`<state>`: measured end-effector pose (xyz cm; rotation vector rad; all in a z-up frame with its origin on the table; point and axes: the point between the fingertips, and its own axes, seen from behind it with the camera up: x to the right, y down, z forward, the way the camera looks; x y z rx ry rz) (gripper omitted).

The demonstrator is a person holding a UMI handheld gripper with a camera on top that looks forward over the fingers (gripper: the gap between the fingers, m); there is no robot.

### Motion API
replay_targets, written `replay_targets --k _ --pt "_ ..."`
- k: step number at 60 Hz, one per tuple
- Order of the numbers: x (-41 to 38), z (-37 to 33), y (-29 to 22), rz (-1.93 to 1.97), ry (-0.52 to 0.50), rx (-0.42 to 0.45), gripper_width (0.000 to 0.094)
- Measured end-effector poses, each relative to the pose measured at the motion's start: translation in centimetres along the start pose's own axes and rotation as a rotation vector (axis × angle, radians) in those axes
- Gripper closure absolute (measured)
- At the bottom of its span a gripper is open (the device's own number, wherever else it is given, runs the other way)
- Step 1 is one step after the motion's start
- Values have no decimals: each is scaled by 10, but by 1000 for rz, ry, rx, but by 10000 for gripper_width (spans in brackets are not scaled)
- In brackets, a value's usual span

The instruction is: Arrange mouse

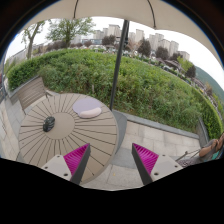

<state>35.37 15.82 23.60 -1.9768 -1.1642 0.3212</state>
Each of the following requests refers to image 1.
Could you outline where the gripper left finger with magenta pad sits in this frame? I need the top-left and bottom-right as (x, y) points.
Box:
(42, 144), (90, 185)

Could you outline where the lilac mouse pad wrist rest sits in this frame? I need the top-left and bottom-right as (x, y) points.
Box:
(73, 97), (102, 119)

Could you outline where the dark umbrella pole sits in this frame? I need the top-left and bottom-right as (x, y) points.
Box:
(109, 20), (130, 111)

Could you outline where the seated person at right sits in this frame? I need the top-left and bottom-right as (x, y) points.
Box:
(176, 132), (224, 168)

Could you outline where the wooden slatted chair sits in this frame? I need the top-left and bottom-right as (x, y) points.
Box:
(17, 77), (51, 112)

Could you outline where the round slatted wooden table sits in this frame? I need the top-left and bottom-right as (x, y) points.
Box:
(19, 93), (119, 184)

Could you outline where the black computer mouse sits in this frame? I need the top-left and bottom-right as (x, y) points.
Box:
(43, 116), (55, 132)

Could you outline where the beige patio umbrella canopy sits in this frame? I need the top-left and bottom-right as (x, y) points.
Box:
(23, 0), (224, 67)

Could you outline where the green hedge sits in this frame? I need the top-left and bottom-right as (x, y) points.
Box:
(7, 49), (224, 138)

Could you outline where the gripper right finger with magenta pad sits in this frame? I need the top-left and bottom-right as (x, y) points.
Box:
(132, 143), (182, 185)

